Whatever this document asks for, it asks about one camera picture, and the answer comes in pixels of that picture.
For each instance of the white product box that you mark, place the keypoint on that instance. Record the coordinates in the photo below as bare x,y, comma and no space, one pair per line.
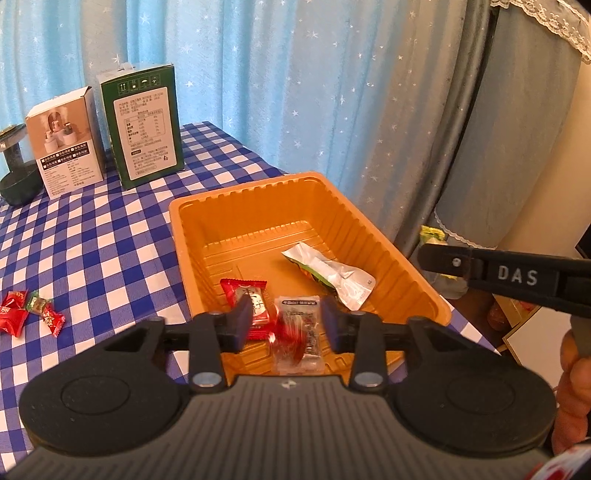
69,161

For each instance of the dark glass humidifier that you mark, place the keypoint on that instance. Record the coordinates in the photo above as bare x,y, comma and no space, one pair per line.
18,184

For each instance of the person's right hand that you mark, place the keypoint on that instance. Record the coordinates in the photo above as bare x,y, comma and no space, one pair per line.
577,397

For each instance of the red white printed clothing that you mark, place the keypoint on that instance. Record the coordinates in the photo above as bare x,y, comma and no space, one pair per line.
565,468

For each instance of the small red candy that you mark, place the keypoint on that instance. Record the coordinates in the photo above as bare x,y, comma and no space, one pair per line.
53,321

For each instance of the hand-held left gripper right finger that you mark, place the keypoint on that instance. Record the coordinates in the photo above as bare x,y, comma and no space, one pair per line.
332,325

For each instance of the cardboard box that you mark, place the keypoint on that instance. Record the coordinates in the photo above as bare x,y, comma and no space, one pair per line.
521,327

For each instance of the white snack packet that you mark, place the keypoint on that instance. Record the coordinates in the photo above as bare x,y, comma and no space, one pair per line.
341,281

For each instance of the blue white checkered tablecloth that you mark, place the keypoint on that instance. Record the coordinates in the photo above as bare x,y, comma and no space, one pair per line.
115,240

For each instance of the grey curtain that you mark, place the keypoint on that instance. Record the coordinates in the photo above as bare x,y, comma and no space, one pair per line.
443,161

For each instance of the orange plastic tray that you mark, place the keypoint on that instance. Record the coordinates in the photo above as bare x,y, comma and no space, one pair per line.
258,217

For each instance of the grey cloth with lace trim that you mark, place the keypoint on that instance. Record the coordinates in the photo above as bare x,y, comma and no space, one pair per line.
517,138

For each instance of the green carton box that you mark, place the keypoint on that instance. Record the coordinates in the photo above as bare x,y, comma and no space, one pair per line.
147,138

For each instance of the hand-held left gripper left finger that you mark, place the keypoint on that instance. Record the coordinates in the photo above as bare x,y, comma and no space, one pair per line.
241,323

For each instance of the green red candy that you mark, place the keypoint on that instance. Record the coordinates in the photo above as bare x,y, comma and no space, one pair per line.
39,304

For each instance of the large red candy packet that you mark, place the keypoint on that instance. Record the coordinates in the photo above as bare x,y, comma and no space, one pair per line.
240,287

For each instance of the blue star curtain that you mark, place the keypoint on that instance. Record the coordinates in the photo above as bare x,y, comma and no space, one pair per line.
277,92

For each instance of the clear dark snack packet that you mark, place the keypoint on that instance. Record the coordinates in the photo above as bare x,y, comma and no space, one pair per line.
300,304

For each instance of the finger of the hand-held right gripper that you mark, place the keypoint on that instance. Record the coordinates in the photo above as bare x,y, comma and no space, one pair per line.
443,259

